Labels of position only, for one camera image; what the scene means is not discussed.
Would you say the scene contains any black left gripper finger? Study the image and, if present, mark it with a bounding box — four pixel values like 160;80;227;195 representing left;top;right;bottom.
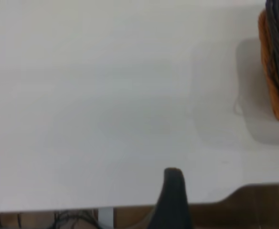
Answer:
148;167;194;229

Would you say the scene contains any orange woven wicker basket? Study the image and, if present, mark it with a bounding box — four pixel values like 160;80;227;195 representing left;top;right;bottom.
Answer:
258;9;279;124

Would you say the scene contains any white table leg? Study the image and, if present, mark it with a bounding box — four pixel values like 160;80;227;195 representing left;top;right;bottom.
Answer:
98;208;114;229

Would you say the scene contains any black cable bundle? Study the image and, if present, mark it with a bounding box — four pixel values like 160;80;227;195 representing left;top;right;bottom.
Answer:
53;209;99;229

